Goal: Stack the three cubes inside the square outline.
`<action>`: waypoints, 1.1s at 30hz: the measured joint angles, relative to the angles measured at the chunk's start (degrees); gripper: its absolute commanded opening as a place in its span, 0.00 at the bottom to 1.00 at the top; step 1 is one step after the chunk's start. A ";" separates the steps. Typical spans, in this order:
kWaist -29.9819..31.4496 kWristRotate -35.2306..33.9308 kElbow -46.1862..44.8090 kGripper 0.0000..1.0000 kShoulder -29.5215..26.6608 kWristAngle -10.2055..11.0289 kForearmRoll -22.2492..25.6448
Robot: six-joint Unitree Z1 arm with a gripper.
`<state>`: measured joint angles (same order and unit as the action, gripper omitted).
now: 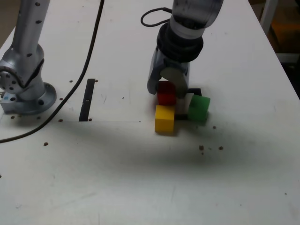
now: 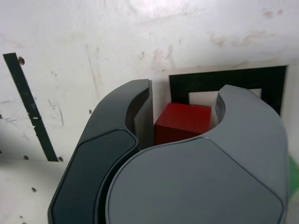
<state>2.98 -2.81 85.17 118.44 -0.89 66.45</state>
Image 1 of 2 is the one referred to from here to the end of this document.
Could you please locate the black tape square outline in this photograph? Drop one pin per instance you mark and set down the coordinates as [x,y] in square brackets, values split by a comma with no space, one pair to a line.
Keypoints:
[195,91]

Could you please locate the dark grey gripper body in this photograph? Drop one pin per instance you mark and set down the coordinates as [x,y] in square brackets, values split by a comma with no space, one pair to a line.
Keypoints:
[178,65]

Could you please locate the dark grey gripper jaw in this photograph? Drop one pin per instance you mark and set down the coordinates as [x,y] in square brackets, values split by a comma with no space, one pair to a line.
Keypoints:
[152,77]

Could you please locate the brown cardboard box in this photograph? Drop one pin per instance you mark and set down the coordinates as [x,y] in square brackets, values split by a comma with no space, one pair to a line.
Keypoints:
[286,32]

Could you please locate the yellow cube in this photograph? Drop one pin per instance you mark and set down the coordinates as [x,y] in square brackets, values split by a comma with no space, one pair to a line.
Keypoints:
[164,119]

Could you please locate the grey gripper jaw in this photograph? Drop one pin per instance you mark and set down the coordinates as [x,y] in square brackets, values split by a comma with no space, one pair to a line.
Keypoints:
[174,75]

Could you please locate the green cube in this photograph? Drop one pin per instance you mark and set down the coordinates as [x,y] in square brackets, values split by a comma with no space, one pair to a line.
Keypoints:
[198,107]

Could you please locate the red cube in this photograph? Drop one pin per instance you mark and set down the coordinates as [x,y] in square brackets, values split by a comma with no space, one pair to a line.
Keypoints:
[166,97]

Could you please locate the black tape strip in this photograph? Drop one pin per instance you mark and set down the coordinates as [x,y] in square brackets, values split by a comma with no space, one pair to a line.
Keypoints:
[86,100]

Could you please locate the white frame post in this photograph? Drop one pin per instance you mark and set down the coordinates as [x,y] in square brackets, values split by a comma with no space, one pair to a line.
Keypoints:
[267,14]

